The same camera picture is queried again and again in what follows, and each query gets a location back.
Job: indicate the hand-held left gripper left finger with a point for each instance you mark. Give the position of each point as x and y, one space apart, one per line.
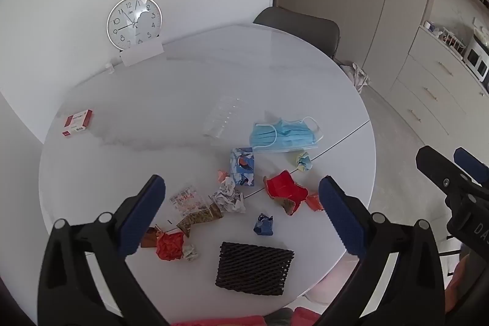
143 219

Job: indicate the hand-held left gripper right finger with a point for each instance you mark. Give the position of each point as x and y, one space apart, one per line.
340 215

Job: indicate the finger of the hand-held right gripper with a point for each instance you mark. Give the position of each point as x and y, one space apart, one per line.
472 163
439 167

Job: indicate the small orange red paper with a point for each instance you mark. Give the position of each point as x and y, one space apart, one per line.
314 202

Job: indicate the brown snack wrapper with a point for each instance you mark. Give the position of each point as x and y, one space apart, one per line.
191 209

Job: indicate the torn red paper box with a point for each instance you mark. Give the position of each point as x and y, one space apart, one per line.
282 186

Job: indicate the blue wrapper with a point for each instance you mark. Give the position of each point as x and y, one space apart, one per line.
263 224

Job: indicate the blue face mask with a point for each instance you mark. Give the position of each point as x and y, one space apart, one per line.
282 137

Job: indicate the black foam net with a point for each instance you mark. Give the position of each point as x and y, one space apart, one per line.
254 268

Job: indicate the bird print paper box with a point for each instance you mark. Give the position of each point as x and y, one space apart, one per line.
242 165

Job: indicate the brown paper scrap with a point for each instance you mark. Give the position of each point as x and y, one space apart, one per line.
149 239

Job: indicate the red crumpled paper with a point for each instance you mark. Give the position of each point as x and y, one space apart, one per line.
170 245

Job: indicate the small white crumpled paper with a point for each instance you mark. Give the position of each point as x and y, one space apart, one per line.
190 252

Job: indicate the yellow blue crumpled paper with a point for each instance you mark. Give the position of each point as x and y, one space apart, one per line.
304 161

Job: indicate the white drawer cabinet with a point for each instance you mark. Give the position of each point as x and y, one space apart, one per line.
431 81

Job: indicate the small pink crumpled paper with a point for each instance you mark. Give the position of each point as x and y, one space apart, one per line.
223 176

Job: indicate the white microwave oven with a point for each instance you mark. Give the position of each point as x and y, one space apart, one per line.
476 60

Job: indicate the red and white box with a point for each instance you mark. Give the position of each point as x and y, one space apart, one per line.
78 123

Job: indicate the beige tote bag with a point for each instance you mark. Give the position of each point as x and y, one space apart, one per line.
357 77

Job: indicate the clear plastic tray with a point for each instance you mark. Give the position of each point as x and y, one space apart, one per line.
225 116

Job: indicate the small clear bottle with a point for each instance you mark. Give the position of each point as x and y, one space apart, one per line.
109 68

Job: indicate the white paper card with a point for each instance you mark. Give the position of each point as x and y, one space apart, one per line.
141 54

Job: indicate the tall beige cabinet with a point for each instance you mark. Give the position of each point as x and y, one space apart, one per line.
366 13

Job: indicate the grey chair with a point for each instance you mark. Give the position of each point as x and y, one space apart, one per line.
301 30

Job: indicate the white wall clock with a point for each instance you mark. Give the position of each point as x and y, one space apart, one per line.
126 20

